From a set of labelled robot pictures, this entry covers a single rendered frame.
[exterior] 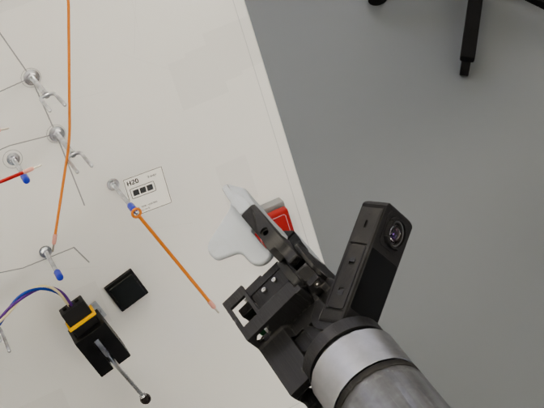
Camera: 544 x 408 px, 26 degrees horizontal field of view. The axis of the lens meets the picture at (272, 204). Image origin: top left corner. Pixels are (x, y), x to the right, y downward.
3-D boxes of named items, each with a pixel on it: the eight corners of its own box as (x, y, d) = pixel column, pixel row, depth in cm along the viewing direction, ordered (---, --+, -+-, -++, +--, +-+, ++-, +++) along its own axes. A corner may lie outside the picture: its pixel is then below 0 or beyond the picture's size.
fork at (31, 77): (36, 66, 131) (64, 96, 119) (42, 81, 132) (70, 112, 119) (20, 73, 131) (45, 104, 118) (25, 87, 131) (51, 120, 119)
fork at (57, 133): (61, 123, 134) (91, 158, 122) (67, 137, 135) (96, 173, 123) (45, 129, 134) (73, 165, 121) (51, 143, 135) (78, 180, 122)
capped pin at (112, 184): (114, 192, 139) (138, 222, 130) (104, 186, 139) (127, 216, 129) (121, 181, 139) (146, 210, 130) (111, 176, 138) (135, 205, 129)
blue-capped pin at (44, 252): (44, 260, 139) (58, 287, 131) (36, 250, 138) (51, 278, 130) (54, 252, 139) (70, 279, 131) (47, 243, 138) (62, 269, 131)
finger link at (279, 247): (233, 210, 98) (295, 282, 94) (246, 197, 98) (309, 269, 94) (256, 226, 103) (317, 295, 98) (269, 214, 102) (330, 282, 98)
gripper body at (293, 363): (216, 297, 99) (277, 388, 90) (289, 225, 98) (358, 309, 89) (269, 335, 104) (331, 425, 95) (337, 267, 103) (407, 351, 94)
